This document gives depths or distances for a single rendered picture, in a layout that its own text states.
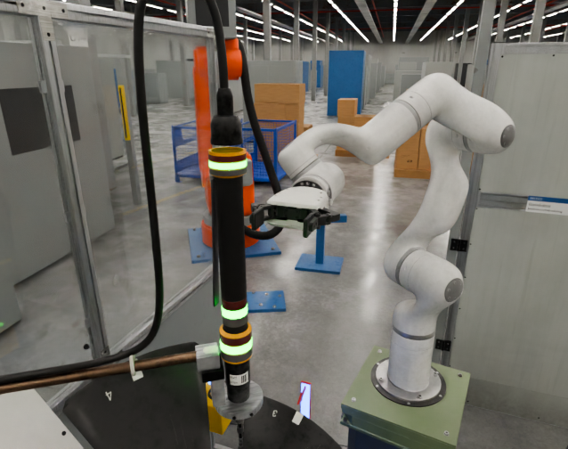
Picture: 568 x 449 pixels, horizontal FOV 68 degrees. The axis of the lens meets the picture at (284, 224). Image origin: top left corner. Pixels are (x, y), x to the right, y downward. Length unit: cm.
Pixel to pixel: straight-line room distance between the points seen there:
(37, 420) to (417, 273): 88
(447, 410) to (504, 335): 135
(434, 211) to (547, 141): 122
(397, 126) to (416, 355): 65
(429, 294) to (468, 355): 161
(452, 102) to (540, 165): 128
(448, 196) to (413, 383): 55
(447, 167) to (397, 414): 68
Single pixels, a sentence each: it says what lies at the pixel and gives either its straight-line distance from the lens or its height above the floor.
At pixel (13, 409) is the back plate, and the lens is 93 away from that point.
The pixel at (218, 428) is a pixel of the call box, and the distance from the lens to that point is 124.
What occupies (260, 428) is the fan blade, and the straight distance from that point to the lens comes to 96.
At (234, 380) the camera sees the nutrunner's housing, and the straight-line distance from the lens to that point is 62.
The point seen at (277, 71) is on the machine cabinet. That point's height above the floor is 179.
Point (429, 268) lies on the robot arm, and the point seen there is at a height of 142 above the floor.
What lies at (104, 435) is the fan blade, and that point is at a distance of 77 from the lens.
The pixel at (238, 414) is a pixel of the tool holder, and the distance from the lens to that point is 63.
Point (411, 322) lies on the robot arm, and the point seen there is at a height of 125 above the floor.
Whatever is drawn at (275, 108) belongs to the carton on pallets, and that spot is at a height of 114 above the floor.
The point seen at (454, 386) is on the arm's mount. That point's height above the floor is 101.
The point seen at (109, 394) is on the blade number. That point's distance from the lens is 76.
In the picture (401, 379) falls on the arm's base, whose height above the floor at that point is 105.
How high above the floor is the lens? 190
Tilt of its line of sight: 21 degrees down
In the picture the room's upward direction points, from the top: straight up
